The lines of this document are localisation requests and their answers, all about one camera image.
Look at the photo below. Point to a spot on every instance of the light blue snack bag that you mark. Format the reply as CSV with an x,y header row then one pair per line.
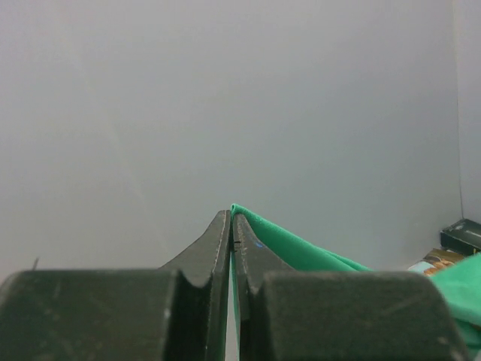
x,y
436,260

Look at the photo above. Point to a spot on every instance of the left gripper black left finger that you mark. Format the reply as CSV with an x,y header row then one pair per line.
x,y
175,312

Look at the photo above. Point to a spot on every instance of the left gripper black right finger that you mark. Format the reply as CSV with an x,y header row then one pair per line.
x,y
286,314

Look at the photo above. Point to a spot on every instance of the green garment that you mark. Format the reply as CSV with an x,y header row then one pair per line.
x,y
459,284

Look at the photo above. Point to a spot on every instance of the green black box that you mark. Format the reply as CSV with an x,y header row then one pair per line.
x,y
462,237

